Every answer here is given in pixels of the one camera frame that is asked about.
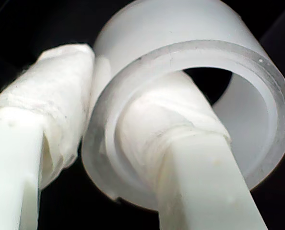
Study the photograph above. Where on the large white tape roll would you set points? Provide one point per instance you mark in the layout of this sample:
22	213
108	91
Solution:
193	28

